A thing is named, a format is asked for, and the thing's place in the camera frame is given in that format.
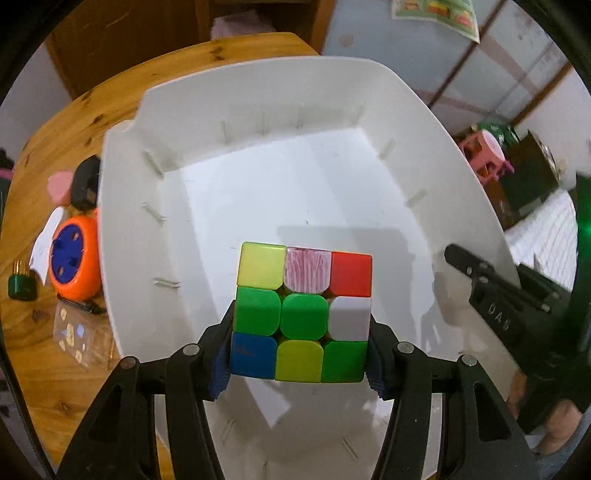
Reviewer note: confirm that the white plastic bin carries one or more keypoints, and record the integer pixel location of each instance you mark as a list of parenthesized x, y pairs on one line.
[(328, 153)]

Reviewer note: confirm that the wooden shelf unit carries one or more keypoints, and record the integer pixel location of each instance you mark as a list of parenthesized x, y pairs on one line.
[(308, 19)]

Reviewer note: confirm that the dark wooden cabinet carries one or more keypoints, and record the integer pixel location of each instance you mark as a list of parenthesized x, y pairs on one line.
[(515, 195)]

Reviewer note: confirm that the pink oval case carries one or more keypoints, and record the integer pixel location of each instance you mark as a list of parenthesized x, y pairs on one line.
[(59, 186)]

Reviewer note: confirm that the white plastic bottle-shaped holder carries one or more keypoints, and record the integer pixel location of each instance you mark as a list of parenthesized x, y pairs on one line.
[(39, 258)]

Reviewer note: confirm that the fruit wall poster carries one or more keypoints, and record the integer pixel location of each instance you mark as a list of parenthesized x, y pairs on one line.
[(458, 15)]

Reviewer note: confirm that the brown wooden door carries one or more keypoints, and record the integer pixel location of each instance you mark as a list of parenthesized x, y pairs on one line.
[(100, 39)]

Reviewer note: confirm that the multicolour puzzle cube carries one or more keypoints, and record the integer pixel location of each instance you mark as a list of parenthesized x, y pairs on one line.
[(301, 315)]

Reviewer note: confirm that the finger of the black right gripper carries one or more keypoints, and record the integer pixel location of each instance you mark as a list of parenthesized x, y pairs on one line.
[(528, 319)]

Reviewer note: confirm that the black power adapter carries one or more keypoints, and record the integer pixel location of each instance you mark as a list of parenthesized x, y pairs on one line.
[(84, 186)]

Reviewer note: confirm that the orange and blue round reel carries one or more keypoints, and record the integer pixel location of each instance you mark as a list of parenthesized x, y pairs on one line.
[(74, 264)]

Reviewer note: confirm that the pink plastic stool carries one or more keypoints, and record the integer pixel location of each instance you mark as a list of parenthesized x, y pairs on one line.
[(485, 156)]

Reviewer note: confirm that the bed with checked sheet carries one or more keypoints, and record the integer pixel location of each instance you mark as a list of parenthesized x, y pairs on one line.
[(546, 240)]

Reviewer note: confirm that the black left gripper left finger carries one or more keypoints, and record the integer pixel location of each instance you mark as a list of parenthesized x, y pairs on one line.
[(116, 438)]

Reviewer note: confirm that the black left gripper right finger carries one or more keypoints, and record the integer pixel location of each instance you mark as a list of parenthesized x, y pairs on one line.
[(480, 439)]

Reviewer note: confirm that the green bottle with gold cap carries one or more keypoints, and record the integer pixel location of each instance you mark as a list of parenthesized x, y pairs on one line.
[(21, 283)]

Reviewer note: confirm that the clear plastic cartoon case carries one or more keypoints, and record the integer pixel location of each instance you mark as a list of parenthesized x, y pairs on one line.
[(83, 332)]

